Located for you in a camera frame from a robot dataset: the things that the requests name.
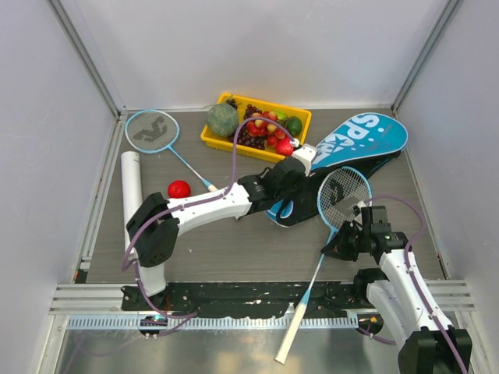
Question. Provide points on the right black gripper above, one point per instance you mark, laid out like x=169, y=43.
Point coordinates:
x=337, y=246

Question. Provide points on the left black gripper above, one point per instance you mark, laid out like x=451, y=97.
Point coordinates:
x=298, y=195

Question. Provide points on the blue racket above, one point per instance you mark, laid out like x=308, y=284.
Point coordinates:
x=152, y=131
x=340, y=195

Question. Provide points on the blue racket cover bag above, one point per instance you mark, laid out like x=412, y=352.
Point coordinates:
x=365, y=142

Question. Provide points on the white shuttlecock tube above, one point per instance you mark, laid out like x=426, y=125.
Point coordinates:
x=132, y=196

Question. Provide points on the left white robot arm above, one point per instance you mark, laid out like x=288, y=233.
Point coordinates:
x=158, y=222

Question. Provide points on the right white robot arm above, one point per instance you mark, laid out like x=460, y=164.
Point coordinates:
x=426, y=338

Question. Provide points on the red apple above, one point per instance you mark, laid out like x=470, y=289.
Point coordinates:
x=285, y=147

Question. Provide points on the green lime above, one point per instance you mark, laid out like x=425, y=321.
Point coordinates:
x=294, y=126

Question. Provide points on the red cherry bunch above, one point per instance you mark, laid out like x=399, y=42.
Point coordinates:
x=274, y=134

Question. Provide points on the dark purple grape bunch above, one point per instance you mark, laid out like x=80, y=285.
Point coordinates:
x=254, y=133

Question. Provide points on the yellow plastic fruit bin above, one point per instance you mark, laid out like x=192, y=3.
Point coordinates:
x=239, y=103

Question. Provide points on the green melon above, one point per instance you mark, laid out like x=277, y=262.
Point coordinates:
x=222, y=120

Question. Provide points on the red tomato ball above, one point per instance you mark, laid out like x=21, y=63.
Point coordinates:
x=179, y=189

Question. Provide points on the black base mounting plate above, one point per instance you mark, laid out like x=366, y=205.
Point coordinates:
x=258, y=300

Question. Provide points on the white slotted cable duct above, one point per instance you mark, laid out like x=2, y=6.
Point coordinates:
x=144, y=322

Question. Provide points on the aluminium frame post right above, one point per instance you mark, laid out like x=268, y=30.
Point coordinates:
x=433, y=39

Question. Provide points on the aluminium frame post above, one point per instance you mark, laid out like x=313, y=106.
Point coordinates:
x=433, y=39
x=81, y=47

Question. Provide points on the aluminium frame post left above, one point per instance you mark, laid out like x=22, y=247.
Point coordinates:
x=81, y=47

